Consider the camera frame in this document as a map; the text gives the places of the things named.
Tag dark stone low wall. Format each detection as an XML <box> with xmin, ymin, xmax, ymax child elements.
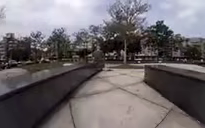
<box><xmin>143</xmin><ymin>64</ymin><xmax>205</xmax><ymax>128</ymax></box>
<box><xmin>0</xmin><ymin>61</ymin><xmax>106</xmax><ymax>128</ymax></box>

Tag parked vehicles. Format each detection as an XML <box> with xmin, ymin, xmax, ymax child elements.
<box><xmin>0</xmin><ymin>58</ymin><xmax>52</xmax><ymax>70</ymax></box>

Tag row of trees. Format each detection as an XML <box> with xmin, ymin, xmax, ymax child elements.
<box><xmin>9</xmin><ymin>0</ymin><xmax>204</xmax><ymax>65</ymax></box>

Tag pale long building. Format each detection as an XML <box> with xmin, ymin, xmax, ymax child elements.
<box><xmin>136</xmin><ymin>36</ymin><xmax>205</xmax><ymax>63</ymax></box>

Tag grey multi-storey building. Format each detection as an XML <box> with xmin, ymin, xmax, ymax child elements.
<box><xmin>0</xmin><ymin>32</ymin><xmax>21</xmax><ymax>62</ymax></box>

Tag person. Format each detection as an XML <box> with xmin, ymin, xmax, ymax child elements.
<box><xmin>91</xmin><ymin>45</ymin><xmax>105</xmax><ymax>64</ymax></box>

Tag grey concrete slab path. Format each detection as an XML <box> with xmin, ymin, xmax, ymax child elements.
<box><xmin>36</xmin><ymin>62</ymin><xmax>205</xmax><ymax>128</ymax></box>

